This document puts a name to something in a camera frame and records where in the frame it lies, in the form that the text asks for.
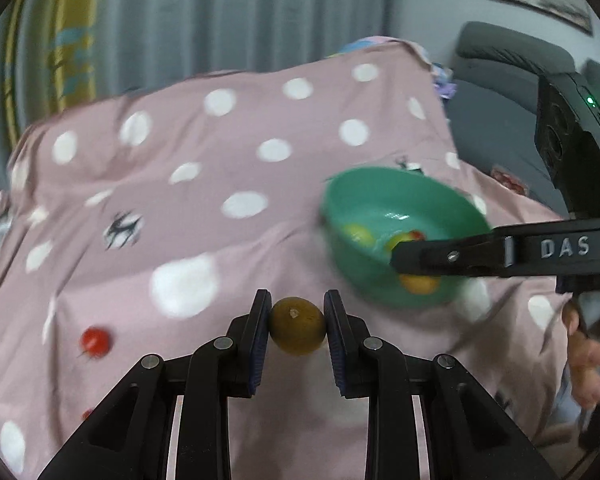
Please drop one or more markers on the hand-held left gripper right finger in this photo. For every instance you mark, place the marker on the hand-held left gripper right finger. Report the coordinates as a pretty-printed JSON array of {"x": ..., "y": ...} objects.
[{"x": 336, "y": 345}]

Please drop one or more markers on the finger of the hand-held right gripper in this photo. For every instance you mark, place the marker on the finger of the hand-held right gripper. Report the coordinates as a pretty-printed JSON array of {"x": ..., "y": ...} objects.
[{"x": 450, "y": 257}]

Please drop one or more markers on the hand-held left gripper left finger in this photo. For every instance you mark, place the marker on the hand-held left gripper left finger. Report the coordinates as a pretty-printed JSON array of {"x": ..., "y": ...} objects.
[{"x": 260, "y": 340}]

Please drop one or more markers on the brown longan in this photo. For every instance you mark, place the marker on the brown longan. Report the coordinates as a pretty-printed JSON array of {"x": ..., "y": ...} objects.
[{"x": 297, "y": 327}]

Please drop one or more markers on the orange mandarin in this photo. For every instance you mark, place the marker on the orange mandarin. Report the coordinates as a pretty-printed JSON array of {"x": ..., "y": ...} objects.
[{"x": 420, "y": 284}]

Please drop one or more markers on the green plastic bowl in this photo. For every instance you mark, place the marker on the green plastic bowl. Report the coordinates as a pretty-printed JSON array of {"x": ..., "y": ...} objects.
[{"x": 375, "y": 205}]

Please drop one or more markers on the small pale green jujube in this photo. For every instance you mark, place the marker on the small pale green jujube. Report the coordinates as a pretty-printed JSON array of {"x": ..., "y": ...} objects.
[{"x": 357, "y": 234}]

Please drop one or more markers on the person's right hand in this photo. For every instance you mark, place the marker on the person's right hand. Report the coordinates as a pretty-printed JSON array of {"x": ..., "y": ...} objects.
[{"x": 587, "y": 365}]

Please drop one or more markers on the small red patterned cloth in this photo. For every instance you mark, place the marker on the small red patterned cloth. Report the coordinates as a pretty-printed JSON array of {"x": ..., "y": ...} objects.
[{"x": 510, "y": 180}]

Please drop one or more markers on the grey sofa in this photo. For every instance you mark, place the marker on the grey sofa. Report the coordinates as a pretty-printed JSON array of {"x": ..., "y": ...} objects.
[{"x": 490, "y": 125}]

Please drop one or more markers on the red cherry tomato green stem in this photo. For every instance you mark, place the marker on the red cherry tomato green stem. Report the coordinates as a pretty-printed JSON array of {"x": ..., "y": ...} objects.
[{"x": 96, "y": 342}]

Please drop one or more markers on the pink polka dot blanket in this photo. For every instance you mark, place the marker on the pink polka dot blanket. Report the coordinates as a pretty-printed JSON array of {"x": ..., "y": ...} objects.
[{"x": 180, "y": 135}]

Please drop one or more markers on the yellow patterned curtain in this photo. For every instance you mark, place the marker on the yellow patterned curtain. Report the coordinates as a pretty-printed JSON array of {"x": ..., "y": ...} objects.
[{"x": 75, "y": 35}]

